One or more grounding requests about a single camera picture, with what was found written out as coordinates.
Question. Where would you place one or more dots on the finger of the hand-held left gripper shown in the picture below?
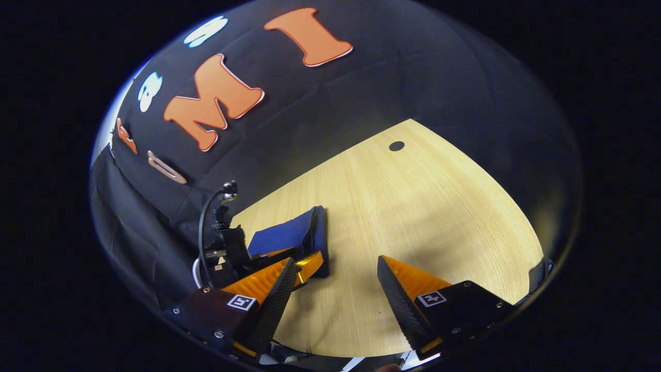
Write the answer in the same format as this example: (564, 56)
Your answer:
(273, 253)
(310, 263)

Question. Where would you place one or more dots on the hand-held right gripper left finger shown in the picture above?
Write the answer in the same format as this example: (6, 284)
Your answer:
(271, 305)

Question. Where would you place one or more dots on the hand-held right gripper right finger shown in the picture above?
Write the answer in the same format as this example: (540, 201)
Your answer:
(403, 310)

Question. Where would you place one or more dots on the blue jeans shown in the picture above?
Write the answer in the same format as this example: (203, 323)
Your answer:
(289, 232)

